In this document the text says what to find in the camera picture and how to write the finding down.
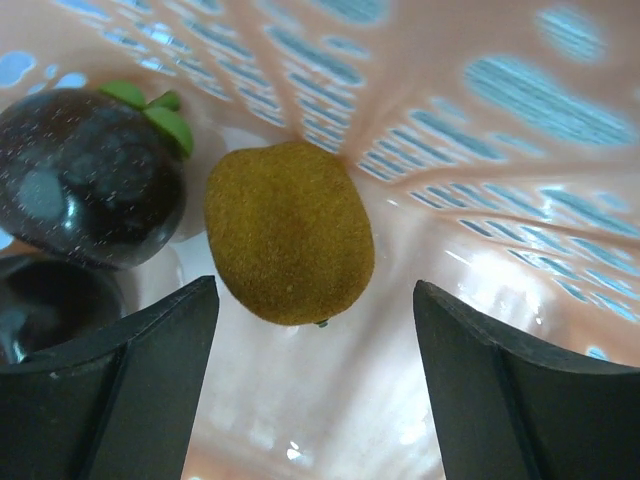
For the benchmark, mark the brown kiwi fruit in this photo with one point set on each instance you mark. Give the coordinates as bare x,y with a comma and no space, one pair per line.
288,232

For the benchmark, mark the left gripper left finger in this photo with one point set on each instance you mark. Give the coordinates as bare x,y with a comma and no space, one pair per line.
119,403

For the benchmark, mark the dark brown round fruit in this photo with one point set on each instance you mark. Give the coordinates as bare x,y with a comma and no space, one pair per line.
94,175

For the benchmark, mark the pink plastic basket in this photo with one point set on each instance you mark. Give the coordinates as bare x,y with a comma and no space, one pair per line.
495,145

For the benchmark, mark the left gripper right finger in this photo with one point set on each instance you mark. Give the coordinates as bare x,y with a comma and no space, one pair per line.
508,405

